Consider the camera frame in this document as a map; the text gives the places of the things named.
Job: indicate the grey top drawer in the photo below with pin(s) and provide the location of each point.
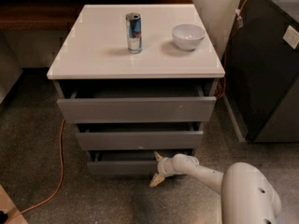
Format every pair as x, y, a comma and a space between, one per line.
146, 109

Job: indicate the wooden board corner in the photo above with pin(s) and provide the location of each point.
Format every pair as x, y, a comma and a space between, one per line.
9, 208

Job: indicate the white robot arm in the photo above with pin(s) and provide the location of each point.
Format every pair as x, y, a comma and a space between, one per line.
247, 197

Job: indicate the white ceramic bowl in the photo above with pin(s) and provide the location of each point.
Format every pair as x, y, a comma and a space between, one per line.
188, 36

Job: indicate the dark wooden shelf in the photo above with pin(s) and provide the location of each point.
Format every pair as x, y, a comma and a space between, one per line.
56, 15

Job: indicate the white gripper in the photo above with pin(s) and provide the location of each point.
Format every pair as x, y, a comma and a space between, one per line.
163, 168

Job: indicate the silver blue redbull can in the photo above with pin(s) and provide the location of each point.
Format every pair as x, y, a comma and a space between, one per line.
133, 32

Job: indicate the dark grey cabinet right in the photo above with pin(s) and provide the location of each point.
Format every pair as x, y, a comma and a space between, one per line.
262, 73

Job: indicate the grey bottom drawer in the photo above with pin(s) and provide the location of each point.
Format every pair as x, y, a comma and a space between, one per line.
128, 162

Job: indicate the white top drawer cabinet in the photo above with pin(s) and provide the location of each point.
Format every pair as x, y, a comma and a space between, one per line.
136, 78

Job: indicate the grey middle drawer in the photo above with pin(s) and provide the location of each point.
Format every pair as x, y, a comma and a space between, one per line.
143, 136

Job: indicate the grey drawer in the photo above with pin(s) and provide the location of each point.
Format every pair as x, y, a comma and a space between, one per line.
146, 109
128, 162
143, 136

